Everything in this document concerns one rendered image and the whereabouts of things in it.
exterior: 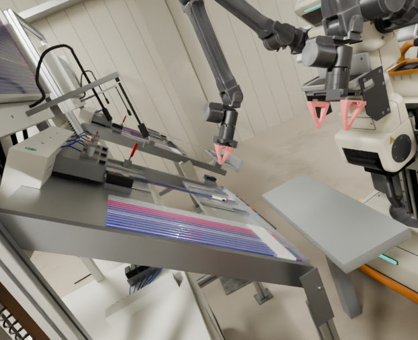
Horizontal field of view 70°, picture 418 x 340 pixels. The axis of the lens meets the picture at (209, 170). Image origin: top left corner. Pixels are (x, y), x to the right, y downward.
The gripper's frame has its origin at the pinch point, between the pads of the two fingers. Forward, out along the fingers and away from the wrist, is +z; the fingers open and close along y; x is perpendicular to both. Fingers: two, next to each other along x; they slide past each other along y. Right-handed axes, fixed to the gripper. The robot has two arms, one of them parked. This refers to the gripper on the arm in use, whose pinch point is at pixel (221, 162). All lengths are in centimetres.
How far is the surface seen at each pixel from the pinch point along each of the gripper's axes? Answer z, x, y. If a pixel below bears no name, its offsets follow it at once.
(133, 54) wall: -66, -28, -287
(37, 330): 37, -52, 41
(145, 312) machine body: 52, -24, 18
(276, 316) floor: 77, 48, -8
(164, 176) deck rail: 12.7, -17.4, -18.4
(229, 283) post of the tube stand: 83, 38, -45
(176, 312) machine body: 46, -15, 26
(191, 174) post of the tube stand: 17.2, 2.2, -46.8
